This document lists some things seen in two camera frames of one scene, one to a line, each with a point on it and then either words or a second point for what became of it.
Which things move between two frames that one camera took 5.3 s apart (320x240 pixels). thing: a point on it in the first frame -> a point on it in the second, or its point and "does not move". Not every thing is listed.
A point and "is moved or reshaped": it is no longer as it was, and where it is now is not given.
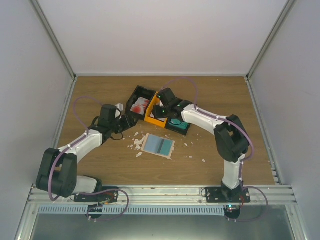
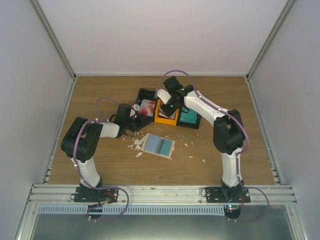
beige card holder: x=158 y=146 does not move
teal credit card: x=166 y=147 does not move
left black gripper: x=129 y=122 -> x=142 y=122
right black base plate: x=214 y=195 does not move
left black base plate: x=112 y=196 does not move
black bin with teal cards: x=177 y=125 is moved or reshaped
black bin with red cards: x=139 y=102 is moved or reshaped
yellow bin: x=154 y=101 is moved or reshaped
